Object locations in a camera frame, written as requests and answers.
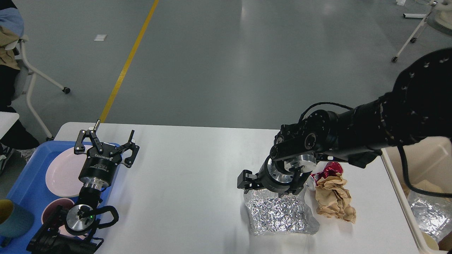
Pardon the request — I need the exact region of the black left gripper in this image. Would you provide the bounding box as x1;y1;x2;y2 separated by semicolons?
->
73;119;140;189

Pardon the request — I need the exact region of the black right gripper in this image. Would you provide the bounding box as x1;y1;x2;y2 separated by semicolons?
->
237;157;306;198

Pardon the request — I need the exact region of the aluminium foil tray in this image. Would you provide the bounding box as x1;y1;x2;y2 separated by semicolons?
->
243;189;320;235

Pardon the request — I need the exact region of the pink plate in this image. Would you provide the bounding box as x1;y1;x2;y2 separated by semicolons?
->
45;148;87;198

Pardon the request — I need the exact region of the pink mug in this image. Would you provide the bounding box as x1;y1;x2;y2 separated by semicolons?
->
41;198;85;240

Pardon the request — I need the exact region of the foil container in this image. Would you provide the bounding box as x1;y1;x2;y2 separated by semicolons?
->
407;191;452;243

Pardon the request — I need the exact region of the brown paper bag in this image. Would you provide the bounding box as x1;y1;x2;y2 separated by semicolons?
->
403;180;452;252

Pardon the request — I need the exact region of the cream paper cup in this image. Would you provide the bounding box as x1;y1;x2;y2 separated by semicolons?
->
421;232;439;250

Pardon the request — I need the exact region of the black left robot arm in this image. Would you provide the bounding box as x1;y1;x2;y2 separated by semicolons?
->
26;120;140;254

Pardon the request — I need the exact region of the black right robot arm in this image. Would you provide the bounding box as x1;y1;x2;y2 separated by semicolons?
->
237;48;452;198

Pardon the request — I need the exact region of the crushed red can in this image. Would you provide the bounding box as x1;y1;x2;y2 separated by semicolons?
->
305;161;344;191

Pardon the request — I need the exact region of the crumpled brown paper ball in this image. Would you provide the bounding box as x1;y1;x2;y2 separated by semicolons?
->
315;174;357;224

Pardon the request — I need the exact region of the blue plastic tray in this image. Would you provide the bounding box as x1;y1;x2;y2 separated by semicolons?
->
0;141;124;254

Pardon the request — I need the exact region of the seated person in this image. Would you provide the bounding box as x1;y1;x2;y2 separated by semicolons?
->
0;0;39;172

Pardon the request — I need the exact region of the white side table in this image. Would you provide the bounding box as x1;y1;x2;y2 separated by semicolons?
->
0;111;19;138

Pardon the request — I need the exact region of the teal mug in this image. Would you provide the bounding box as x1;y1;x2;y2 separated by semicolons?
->
0;199;35;248

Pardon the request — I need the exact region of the white chair left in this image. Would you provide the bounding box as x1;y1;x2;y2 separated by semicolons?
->
7;34;71;140

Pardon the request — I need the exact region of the white chair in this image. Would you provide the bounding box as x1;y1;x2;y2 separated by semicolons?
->
7;34;71;140
391;0;452;63

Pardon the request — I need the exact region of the beige plastic bin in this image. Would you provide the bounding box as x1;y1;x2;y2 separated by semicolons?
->
381;137;452;254

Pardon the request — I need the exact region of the white chair right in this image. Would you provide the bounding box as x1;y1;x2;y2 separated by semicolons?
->
391;0;452;63

